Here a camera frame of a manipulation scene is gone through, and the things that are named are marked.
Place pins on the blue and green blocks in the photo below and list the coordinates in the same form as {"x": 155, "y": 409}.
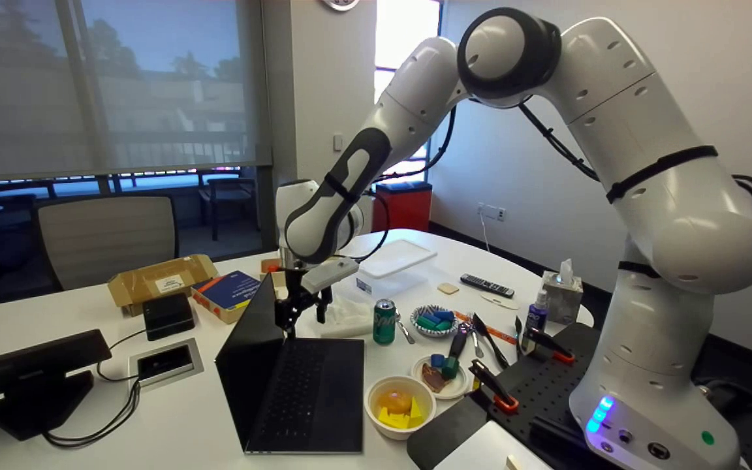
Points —
{"x": 435, "y": 320}

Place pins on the black laptop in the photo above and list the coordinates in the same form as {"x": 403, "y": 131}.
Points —
{"x": 297, "y": 391}

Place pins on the window with roller blind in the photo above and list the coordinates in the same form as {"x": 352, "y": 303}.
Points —
{"x": 108, "y": 85}

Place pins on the dark outdoor chair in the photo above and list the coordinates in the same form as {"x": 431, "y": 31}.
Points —
{"x": 229, "y": 196}

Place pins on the white board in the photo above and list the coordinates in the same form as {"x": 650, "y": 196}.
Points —
{"x": 487, "y": 450}

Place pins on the small wooden tile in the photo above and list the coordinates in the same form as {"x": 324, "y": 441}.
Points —
{"x": 448, "y": 288}

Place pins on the tissue box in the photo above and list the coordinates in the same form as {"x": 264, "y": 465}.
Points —
{"x": 562, "y": 294}

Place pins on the light switch plate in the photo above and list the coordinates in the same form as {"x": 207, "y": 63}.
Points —
{"x": 338, "y": 143}

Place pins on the wall socket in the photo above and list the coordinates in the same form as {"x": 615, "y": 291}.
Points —
{"x": 492, "y": 212}

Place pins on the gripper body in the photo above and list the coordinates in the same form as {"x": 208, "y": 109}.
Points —
{"x": 297, "y": 287}

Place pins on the green soda can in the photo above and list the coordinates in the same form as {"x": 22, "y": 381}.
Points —
{"x": 384, "y": 323}

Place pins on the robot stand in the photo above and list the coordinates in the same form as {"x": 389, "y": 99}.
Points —
{"x": 546, "y": 391}

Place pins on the white plastic bag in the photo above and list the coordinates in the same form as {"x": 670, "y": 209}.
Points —
{"x": 350, "y": 316}

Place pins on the white paper plate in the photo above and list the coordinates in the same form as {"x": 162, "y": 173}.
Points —
{"x": 457, "y": 388}

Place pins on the red bin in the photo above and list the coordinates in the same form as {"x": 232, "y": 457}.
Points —
{"x": 403, "y": 205}

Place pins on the metal spoon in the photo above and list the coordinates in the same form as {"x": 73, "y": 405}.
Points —
{"x": 405, "y": 331}

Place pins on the clear plastic container with lid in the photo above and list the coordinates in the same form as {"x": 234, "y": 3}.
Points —
{"x": 395, "y": 264}

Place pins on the black plastic knife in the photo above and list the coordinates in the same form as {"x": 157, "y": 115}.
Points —
{"x": 488, "y": 336}

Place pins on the white bowl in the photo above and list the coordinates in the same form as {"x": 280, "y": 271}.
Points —
{"x": 376, "y": 414}

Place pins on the blue and yellow book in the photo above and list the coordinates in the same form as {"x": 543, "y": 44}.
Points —
{"x": 229, "y": 294}

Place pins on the orange ball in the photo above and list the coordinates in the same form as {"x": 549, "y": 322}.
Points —
{"x": 394, "y": 400}

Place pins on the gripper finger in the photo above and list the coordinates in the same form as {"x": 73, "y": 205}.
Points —
{"x": 324, "y": 307}
{"x": 286, "y": 318}

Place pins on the blue block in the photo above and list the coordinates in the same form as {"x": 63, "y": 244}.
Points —
{"x": 437, "y": 360}

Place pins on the blue spray bottle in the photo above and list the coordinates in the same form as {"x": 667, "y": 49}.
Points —
{"x": 535, "y": 323}

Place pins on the beige office chair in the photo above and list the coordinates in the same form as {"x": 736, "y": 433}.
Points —
{"x": 105, "y": 238}

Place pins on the black monitor on stand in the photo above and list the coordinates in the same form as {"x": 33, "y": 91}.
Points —
{"x": 23, "y": 378}

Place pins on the orange stick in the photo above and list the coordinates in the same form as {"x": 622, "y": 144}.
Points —
{"x": 503, "y": 335}

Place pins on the yellow blocks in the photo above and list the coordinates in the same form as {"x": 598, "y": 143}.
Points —
{"x": 399, "y": 419}

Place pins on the brown toy food piece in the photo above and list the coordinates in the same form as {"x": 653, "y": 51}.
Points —
{"x": 433, "y": 378}

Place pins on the metal fork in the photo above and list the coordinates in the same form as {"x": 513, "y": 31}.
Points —
{"x": 475, "y": 343}

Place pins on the small orange block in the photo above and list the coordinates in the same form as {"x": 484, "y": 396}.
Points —
{"x": 270, "y": 265}

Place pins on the patterned paper plate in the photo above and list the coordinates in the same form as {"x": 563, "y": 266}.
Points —
{"x": 418, "y": 329}

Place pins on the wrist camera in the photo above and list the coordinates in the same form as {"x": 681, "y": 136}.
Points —
{"x": 329, "y": 274}

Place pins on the green block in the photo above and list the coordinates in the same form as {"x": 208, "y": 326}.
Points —
{"x": 450, "y": 369}

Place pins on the wall clock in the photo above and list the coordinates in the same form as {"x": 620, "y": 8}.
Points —
{"x": 341, "y": 3}

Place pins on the small black box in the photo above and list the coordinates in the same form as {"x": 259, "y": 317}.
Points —
{"x": 167, "y": 316}

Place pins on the black remote control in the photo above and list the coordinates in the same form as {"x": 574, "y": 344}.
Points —
{"x": 487, "y": 286}

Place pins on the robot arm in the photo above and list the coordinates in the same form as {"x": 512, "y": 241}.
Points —
{"x": 663, "y": 196}

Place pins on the cardboard box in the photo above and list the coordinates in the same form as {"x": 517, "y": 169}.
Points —
{"x": 154, "y": 279}

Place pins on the table power socket plate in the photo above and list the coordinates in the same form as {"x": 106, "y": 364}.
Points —
{"x": 166, "y": 363}

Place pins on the narrow bright window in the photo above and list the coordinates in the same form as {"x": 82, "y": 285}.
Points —
{"x": 405, "y": 32}

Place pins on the white oval disc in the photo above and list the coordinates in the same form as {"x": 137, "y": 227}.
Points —
{"x": 500, "y": 301}

